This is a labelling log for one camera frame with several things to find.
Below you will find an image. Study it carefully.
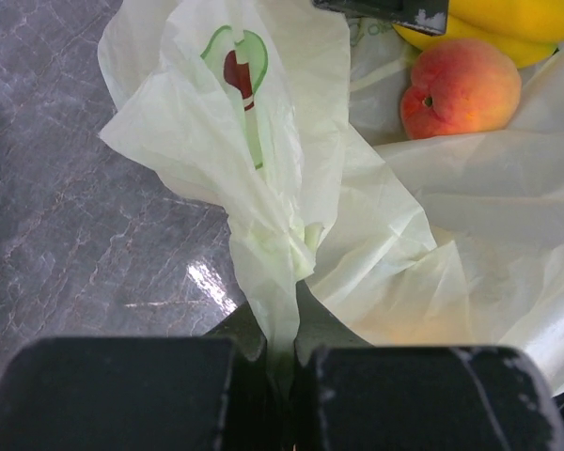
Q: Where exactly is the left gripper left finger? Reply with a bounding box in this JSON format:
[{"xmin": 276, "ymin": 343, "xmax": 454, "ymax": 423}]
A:
[{"xmin": 0, "ymin": 306, "xmax": 281, "ymax": 450}]

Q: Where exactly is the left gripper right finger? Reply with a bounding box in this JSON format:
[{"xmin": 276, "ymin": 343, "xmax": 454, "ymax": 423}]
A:
[{"xmin": 290, "ymin": 283, "xmax": 564, "ymax": 450}]

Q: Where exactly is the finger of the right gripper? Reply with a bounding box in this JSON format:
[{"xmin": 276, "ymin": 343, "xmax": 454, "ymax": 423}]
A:
[{"xmin": 312, "ymin": 0, "xmax": 449, "ymax": 36}]

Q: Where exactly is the smooth yellow fake mango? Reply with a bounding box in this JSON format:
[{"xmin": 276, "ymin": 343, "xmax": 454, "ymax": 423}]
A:
[{"xmin": 393, "ymin": 0, "xmax": 564, "ymax": 69}]

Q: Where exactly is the pale green plastic bag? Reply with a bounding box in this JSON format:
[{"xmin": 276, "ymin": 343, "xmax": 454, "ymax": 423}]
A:
[{"xmin": 98, "ymin": 1, "xmax": 564, "ymax": 393}]

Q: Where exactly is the orange fake fruit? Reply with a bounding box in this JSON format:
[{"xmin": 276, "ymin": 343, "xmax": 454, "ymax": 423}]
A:
[{"xmin": 399, "ymin": 39, "xmax": 522, "ymax": 140}]

